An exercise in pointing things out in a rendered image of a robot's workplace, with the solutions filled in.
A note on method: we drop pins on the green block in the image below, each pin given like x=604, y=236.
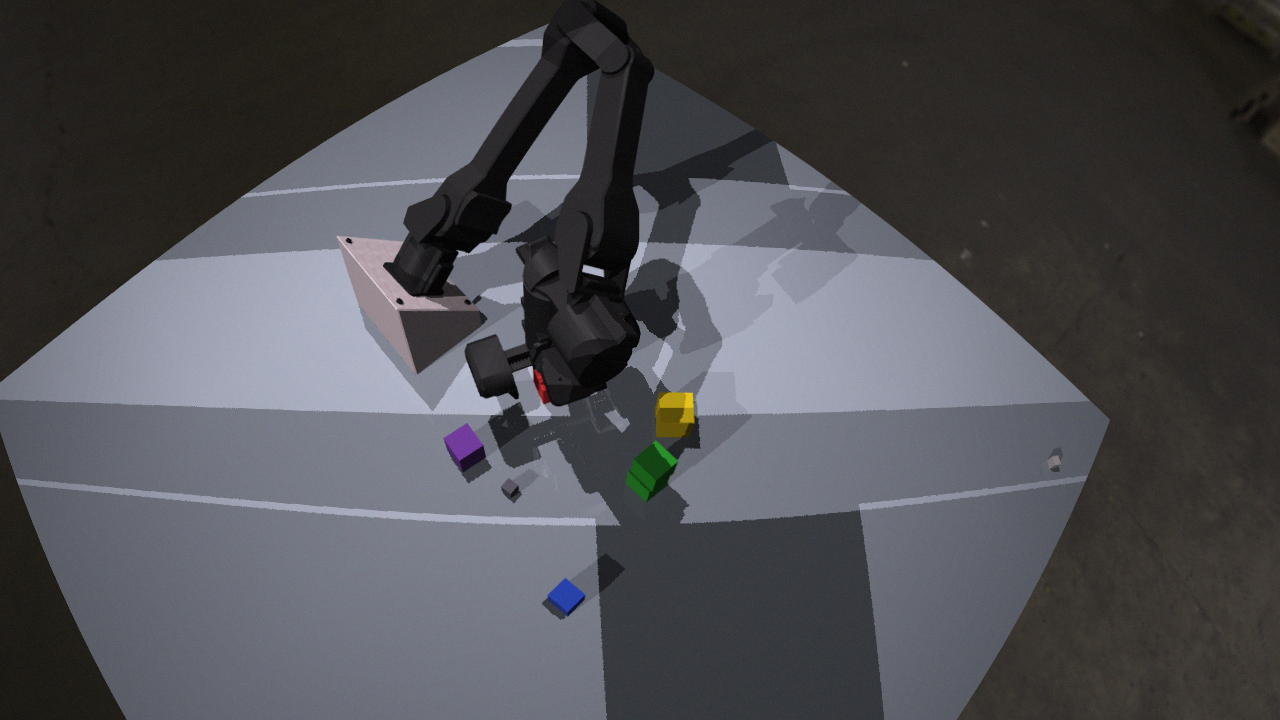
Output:
x=640, y=488
x=654, y=465

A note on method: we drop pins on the purple block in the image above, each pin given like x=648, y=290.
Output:
x=465, y=448

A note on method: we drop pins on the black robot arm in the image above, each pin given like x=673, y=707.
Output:
x=598, y=224

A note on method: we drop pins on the yellow block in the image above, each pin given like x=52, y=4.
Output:
x=674, y=414

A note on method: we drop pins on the red block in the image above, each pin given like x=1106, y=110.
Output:
x=540, y=386

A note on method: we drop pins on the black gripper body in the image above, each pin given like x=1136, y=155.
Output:
x=492, y=367

